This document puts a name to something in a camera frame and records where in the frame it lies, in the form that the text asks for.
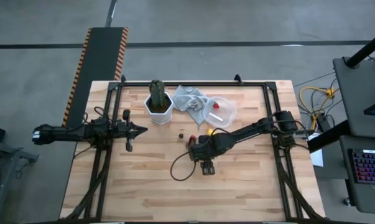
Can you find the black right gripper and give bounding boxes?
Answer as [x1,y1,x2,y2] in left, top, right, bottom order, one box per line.
[188,134,221,176]

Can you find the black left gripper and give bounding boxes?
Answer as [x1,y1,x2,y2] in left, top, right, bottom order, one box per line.
[115,109,148,152]

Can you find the clear plastic tupperware container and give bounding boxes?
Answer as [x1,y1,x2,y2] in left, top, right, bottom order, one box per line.
[202,96,238,129]

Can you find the white hexagonal plant pot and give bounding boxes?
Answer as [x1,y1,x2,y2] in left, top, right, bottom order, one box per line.
[143,91,175,125]

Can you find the brown potting soil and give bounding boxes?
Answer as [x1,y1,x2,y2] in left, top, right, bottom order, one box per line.
[146,94,172,114]

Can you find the green cactus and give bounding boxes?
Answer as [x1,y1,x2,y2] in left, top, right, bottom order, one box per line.
[148,80,167,109]

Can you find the grey waffle cloth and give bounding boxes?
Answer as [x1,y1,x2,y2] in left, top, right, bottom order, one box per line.
[172,85,219,129]

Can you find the black hazard-striped floor ramp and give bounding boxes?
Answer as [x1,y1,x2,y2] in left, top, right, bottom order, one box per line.
[60,27,128,129]

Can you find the white paper sheet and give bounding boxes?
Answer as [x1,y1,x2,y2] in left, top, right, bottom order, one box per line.
[310,148,325,168]

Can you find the black diagonal beam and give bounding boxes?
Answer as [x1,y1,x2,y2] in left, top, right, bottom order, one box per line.
[307,119,356,154]

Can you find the black power strip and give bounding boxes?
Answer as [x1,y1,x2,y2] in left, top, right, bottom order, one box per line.
[317,112,331,132]

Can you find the grey metal stand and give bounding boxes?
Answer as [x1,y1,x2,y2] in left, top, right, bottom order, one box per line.
[0,139,39,224]

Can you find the grey desk top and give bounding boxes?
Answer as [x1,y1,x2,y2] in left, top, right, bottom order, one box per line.
[332,57,375,139]

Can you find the backlit black keyboard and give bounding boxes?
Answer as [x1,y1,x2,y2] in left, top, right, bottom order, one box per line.
[350,148,375,185]

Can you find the dark grey desk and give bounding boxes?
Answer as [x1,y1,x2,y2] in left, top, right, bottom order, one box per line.
[339,135,375,215]

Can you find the black pole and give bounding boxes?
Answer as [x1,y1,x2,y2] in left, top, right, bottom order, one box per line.
[345,28,375,68]

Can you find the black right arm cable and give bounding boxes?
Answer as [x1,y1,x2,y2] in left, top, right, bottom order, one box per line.
[170,151,206,182]

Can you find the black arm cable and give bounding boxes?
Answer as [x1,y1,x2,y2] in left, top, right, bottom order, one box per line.
[170,151,206,182]
[93,106,113,123]

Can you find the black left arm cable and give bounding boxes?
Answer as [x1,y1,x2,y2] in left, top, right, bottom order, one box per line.
[93,106,113,123]

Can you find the black aluminium table frame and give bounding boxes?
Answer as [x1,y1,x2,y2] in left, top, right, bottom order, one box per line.
[60,79,330,224]

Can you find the yellow floor cable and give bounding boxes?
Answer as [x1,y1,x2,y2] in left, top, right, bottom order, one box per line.
[299,86,336,125]

